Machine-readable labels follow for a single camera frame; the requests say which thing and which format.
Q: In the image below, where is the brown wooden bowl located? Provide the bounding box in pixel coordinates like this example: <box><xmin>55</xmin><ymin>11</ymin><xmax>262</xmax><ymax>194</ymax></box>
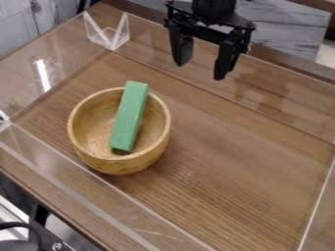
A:
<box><xmin>67</xmin><ymin>87</ymin><xmax>171</xmax><ymax>176</ymax></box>

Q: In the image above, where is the clear acrylic corner bracket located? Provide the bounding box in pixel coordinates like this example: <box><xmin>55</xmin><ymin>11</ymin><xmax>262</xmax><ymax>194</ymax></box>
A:
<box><xmin>83</xmin><ymin>12</ymin><xmax>130</xmax><ymax>51</ymax></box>

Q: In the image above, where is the clear acrylic tray wall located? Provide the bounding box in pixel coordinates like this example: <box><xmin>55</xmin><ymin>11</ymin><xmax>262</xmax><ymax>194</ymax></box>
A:
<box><xmin>0</xmin><ymin>4</ymin><xmax>335</xmax><ymax>251</ymax></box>

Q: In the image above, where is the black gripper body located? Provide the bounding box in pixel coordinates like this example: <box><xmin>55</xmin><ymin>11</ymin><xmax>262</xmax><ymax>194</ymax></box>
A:
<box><xmin>164</xmin><ymin>0</ymin><xmax>258</xmax><ymax>53</ymax></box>

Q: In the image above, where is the black floor cable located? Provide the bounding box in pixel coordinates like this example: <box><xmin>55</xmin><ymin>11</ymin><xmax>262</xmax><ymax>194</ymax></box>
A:
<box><xmin>0</xmin><ymin>222</ymin><xmax>44</xmax><ymax>251</ymax></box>

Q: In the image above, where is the green rectangular block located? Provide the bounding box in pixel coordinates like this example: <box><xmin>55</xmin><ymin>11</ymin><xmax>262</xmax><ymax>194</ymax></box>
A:
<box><xmin>108</xmin><ymin>81</ymin><xmax>150</xmax><ymax>153</ymax></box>

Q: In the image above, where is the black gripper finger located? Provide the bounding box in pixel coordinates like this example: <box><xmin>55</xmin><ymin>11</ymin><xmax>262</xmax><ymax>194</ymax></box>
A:
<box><xmin>167</xmin><ymin>23</ymin><xmax>194</xmax><ymax>67</ymax></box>
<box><xmin>214</xmin><ymin>40</ymin><xmax>239</xmax><ymax>80</ymax></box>

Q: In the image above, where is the black table leg bracket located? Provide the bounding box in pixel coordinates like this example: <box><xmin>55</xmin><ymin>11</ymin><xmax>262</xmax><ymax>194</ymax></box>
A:
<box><xmin>30</xmin><ymin>204</ymin><xmax>76</xmax><ymax>251</ymax></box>

